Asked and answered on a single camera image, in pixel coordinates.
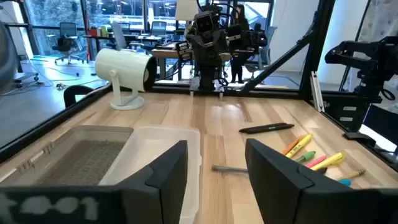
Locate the black aluminium table frame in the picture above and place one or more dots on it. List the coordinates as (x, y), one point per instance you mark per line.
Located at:
(314, 62)

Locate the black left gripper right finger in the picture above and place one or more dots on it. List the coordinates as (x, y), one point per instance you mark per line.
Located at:
(280, 186)

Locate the person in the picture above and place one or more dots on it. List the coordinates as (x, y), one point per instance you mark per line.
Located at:
(237, 67)

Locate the black marker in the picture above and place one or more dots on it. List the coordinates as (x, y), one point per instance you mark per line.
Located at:
(286, 126)
(273, 124)

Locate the clear plastic supply box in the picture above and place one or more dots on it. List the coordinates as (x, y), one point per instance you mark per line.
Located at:
(149, 149)

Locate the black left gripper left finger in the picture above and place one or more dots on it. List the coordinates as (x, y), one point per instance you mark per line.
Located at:
(164, 186)

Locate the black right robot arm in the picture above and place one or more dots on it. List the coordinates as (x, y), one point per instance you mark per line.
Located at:
(206, 77)

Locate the pink pen blue cap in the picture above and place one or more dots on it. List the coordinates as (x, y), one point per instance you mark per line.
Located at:
(317, 161)

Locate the grey office chair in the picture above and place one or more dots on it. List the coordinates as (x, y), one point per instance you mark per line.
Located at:
(265, 53)
(118, 35)

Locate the yellow pencil pink eraser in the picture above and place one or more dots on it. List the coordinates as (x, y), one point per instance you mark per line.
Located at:
(353, 175)

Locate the black box white labels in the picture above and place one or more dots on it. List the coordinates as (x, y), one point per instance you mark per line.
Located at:
(357, 115)

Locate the grey pen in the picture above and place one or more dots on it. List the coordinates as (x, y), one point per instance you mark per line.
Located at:
(228, 169)

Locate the yellow highlighter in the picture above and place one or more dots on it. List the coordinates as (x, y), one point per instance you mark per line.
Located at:
(329, 160)
(300, 145)

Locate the teal blue ballpoint pen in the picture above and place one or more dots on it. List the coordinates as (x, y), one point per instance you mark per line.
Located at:
(345, 182)

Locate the orange pencil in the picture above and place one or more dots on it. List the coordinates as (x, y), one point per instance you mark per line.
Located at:
(292, 144)

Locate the black pen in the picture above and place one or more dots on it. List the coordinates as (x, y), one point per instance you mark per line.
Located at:
(322, 170)

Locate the black office chair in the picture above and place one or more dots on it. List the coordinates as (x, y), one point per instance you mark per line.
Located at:
(66, 40)

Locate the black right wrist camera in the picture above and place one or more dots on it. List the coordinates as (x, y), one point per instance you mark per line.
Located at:
(204, 23)

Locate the white cylindrical projector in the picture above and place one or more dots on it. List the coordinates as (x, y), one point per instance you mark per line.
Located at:
(124, 67)

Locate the black machine on stand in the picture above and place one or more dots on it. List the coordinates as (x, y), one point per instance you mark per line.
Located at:
(373, 56)

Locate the white metal bracket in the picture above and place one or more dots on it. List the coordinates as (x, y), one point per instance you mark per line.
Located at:
(317, 93)

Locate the black curved chair back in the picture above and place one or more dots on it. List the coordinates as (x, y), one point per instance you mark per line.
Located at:
(70, 93)

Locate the wooden desk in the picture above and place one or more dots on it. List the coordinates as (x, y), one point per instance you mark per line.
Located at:
(168, 53)

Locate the green pen with clip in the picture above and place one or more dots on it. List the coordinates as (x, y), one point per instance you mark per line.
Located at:
(306, 156)

